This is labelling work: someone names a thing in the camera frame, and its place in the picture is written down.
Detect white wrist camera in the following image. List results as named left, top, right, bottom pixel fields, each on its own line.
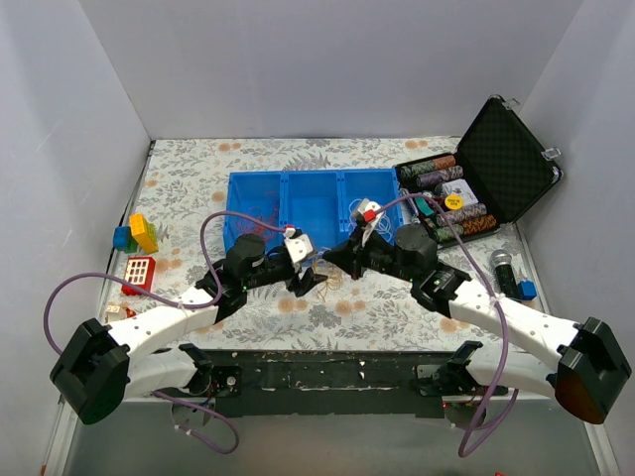
left=349, top=198, right=384, bottom=246
left=283, top=225, right=316, bottom=272

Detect colourful block stack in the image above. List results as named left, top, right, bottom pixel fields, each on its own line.
left=112, top=213, right=159, bottom=254

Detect small white red toy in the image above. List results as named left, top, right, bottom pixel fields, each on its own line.
left=104, top=304, right=136, bottom=324

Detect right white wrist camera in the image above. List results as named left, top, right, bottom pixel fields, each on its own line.
left=349, top=198, right=384, bottom=246

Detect black poker chip case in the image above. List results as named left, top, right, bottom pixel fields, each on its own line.
left=395, top=95, right=564, bottom=241

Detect right blue bin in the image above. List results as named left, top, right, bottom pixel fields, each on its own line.
left=339, top=169, right=404, bottom=244

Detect yellow dealer chip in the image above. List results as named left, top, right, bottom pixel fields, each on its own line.
left=444, top=194, right=463, bottom=210

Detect blue bin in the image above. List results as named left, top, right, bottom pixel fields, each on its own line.
left=223, top=172, right=287, bottom=251
left=279, top=171, right=344, bottom=249
left=339, top=169, right=404, bottom=244

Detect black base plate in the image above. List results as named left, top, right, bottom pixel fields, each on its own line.
left=88, top=349, right=508, bottom=420

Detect small blue block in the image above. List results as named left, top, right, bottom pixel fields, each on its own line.
left=518, top=280, right=538, bottom=301

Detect middle blue bin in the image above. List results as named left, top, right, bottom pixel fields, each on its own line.
left=279, top=171, right=344, bottom=249

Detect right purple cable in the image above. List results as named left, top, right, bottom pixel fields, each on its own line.
left=374, top=192, right=520, bottom=457

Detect white cable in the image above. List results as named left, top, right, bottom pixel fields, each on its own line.
left=345, top=197, right=396, bottom=239

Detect floral table mat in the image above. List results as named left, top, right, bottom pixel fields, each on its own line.
left=94, top=137, right=550, bottom=352

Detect red white window block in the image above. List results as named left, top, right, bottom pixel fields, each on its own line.
left=121, top=256, right=156, bottom=296

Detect left blue bin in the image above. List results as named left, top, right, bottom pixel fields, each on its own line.
left=223, top=172, right=287, bottom=251

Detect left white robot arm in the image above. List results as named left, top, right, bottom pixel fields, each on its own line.
left=51, top=231, right=326, bottom=424

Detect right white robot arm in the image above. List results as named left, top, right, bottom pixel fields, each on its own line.
left=323, top=225, right=632, bottom=424

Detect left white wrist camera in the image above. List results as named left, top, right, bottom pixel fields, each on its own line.
left=283, top=225, right=316, bottom=272

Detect black microphone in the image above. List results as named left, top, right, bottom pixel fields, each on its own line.
left=490, top=249, right=520, bottom=300

